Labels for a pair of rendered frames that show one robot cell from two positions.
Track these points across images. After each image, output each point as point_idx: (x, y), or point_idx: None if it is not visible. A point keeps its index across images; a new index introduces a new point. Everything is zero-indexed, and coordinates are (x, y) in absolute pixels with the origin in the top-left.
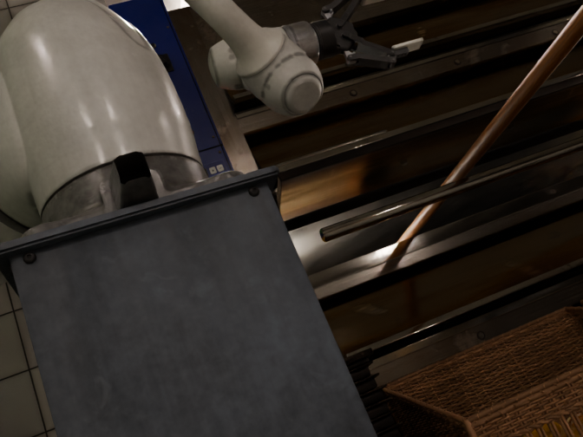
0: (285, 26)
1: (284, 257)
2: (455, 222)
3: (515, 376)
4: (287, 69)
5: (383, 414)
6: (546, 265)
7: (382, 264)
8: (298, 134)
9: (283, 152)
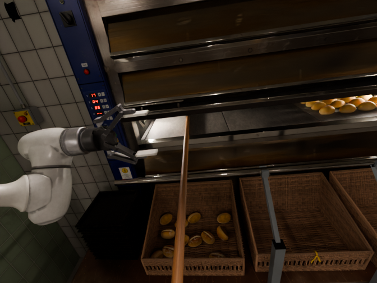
0: (61, 140)
1: None
2: (206, 137)
3: (200, 196)
4: (31, 220)
5: (123, 240)
6: (234, 163)
7: (169, 147)
8: (147, 77)
9: (136, 87)
